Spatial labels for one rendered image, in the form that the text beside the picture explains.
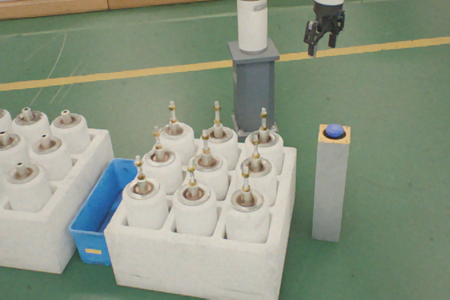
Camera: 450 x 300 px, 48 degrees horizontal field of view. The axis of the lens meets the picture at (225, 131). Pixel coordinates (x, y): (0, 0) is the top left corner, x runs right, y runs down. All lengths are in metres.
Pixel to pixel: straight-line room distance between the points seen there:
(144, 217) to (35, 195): 0.28
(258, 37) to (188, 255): 0.74
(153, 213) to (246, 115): 0.65
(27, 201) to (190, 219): 0.40
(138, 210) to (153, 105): 0.88
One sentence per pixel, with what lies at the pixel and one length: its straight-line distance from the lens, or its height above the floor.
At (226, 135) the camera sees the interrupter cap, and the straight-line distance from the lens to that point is 1.29.
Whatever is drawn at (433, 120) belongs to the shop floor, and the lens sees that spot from 1.91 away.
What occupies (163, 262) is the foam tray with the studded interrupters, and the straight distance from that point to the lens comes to 1.18.
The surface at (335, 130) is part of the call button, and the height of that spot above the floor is 0.33.
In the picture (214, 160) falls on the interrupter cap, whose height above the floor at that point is 0.25.
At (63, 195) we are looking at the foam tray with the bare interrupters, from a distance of 1.31.
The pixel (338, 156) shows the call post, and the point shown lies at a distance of 1.19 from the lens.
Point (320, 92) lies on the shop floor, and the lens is 2.01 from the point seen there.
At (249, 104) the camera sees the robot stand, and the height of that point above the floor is 0.13.
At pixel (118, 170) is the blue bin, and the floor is 0.08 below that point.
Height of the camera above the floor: 0.97
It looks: 33 degrees down
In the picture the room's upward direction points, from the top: 3 degrees counter-clockwise
